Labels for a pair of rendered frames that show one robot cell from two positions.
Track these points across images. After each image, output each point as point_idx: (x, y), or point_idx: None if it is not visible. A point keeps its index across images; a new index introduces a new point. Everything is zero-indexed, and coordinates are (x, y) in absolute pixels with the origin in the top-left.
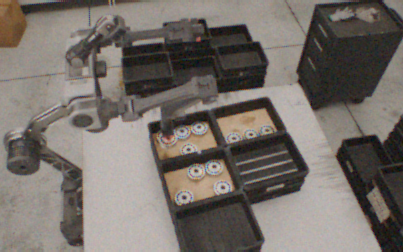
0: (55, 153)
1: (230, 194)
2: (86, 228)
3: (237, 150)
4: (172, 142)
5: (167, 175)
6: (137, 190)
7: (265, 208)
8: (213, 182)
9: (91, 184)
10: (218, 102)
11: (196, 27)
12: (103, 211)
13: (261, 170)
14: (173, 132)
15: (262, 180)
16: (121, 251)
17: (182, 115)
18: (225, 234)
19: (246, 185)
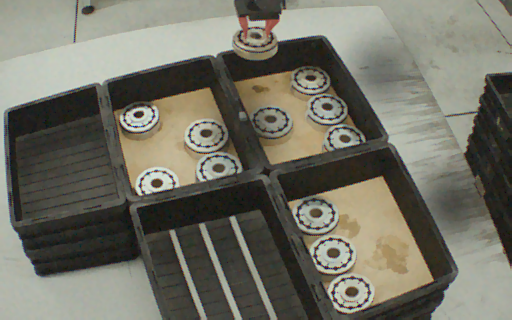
0: None
1: (119, 175)
2: (130, 33)
3: (270, 215)
4: (243, 44)
5: (205, 95)
6: None
7: (143, 313)
8: (182, 176)
9: (215, 26)
10: (466, 220)
11: None
12: (158, 46)
13: (218, 282)
14: (239, 12)
15: (185, 279)
16: (83, 78)
17: None
18: (59, 192)
19: (171, 244)
